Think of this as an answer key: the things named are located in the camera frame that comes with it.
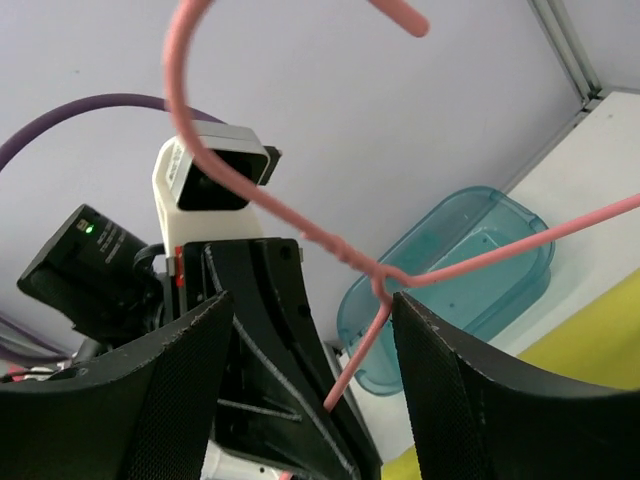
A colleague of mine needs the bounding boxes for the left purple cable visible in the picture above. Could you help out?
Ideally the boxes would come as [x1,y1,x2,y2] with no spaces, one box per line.
[0,92,226,174]

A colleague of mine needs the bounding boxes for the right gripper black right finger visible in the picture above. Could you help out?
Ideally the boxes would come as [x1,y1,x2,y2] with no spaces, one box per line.
[392,292,639,480]

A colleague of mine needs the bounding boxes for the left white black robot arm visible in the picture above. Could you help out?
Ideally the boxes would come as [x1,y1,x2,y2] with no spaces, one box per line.
[1,205,381,479]

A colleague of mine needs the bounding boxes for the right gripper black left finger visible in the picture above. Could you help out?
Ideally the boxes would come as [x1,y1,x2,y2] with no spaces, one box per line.
[1,294,233,479]

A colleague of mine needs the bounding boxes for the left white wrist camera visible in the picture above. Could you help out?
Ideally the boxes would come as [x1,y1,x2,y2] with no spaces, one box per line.
[152,120,282,257]

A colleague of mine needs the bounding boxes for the teal plastic bin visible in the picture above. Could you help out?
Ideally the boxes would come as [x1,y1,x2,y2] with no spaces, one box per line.
[336,186,555,396]

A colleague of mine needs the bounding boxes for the pink wire hanger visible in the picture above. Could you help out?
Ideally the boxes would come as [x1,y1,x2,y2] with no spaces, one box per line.
[163,1,639,412]

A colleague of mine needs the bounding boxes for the yellow-green trousers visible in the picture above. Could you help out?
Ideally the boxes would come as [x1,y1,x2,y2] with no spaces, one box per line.
[382,274,639,479]

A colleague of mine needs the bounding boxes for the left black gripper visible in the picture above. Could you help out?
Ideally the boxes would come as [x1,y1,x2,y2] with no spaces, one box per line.
[169,238,381,479]

